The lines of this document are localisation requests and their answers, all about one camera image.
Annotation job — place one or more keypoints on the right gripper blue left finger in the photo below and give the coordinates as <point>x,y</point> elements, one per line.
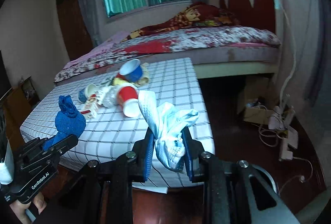
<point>148,145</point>

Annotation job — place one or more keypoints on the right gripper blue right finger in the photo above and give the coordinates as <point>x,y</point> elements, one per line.
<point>187,141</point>

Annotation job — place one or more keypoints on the white light-blue cloth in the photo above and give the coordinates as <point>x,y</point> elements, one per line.
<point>166,123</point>

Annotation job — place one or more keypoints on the red white paper cup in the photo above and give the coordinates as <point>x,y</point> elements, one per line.
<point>127,99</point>

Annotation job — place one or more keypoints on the blue cloth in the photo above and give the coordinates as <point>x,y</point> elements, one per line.
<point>68,121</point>

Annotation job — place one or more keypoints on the white plastic wrapper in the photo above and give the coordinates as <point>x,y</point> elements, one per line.
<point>107,96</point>

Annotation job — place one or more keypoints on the red white cigarette box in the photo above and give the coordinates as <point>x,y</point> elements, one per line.
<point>90,108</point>

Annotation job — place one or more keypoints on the blue white paper bowl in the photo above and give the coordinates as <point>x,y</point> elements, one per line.
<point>131,70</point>

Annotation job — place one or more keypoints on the small blue white cup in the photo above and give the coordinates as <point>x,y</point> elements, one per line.
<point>85,93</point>

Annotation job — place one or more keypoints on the left hand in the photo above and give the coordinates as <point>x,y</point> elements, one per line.
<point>19,209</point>

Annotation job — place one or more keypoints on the white grid tablecloth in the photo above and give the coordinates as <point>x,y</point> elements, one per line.
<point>110,134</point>

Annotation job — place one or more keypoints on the dark wooden cabinet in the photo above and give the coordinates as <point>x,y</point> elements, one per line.
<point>17,104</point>

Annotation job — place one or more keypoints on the cardboard box under bed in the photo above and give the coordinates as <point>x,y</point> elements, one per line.
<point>254,102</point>

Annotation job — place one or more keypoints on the bed with floral sheet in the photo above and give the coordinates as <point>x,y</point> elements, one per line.
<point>208,45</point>

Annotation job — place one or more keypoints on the white power strip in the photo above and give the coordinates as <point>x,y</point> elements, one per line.
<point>284,132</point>

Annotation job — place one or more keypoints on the pink sheet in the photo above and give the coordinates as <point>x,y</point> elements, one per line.
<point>106,45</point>

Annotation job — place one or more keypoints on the brown wooden door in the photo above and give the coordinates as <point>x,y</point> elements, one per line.
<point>75,35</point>

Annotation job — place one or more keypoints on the red patterned blanket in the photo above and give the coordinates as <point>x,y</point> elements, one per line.
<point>198,14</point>

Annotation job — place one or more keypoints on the red heart headboard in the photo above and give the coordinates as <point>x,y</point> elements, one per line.
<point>260,14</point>

